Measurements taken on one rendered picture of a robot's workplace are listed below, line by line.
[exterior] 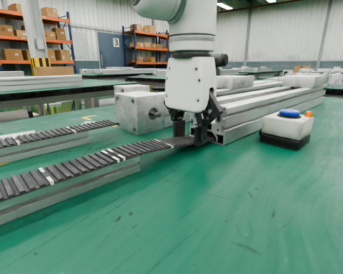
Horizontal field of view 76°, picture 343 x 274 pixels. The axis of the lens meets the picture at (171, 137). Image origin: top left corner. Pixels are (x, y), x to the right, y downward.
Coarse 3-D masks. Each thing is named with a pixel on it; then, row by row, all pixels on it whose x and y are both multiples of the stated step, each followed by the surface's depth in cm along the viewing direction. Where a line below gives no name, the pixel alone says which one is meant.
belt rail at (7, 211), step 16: (128, 160) 34; (80, 176) 29; (96, 176) 31; (112, 176) 33; (32, 192) 25; (48, 192) 27; (64, 192) 28; (80, 192) 30; (0, 208) 24; (16, 208) 25; (32, 208) 26; (0, 224) 24
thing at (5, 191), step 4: (4, 180) 26; (8, 180) 27; (0, 184) 26; (4, 184) 25; (8, 184) 25; (0, 188) 25; (4, 188) 25; (8, 188) 25; (12, 188) 25; (0, 192) 24; (4, 192) 24; (8, 192) 24; (12, 192) 24; (0, 196) 23; (4, 196) 24; (8, 196) 23; (12, 196) 24; (16, 196) 24; (0, 200) 23; (4, 200) 23
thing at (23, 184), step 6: (24, 174) 28; (12, 180) 27; (18, 180) 26; (24, 180) 26; (30, 180) 26; (18, 186) 25; (24, 186) 25; (30, 186) 25; (36, 186) 25; (18, 192) 24; (24, 192) 24
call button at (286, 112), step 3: (279, 111) 48; (282, 111) 47; (285, 111) 46; (288, 111) 46; (291, 111) 46; (294, 111) 46; (297, 111) 46; (282, 114) 47; (285, 114) 46; (288, 114) 46; (291, 114) 46; (294, 114) 46; (297, 114) 46
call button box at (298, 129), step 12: (264, 120) 48; (276, 120) 46; (288, 120) 45; (300, 120) 44; (312, 120) 47; (264, 132) 48; (276, 132) 47; (288, 132) 45; (300, 132) 43; (276, 144) 47; (288, 144) 45; (300, 144) 45
